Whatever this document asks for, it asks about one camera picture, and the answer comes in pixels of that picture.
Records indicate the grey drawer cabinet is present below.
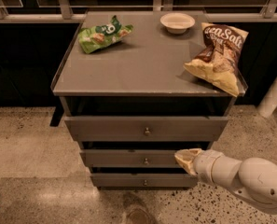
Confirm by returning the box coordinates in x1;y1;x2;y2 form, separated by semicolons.
52;11;235;175

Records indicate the green chip bag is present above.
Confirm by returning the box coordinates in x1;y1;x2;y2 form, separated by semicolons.
77;15;133;54

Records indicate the grey drawer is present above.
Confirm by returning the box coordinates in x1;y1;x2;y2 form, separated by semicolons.
90;174;198;189
80;149;179;168
64;116;228;142

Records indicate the grey top drawer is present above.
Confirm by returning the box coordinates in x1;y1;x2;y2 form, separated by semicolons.
64;116;228;142

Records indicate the white bowl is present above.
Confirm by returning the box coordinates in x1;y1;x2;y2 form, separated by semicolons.
160;13;195;35

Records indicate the grey bottom drawer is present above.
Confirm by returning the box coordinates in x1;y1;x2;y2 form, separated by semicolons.
90;174;198;189

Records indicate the white post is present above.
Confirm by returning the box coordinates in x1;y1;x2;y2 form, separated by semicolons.
257;77;277;118

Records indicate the brown yellow chip bag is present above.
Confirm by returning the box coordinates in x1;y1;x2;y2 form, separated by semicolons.
184;22;248;97

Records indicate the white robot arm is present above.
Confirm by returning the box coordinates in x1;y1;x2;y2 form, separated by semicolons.
174;148;277;215

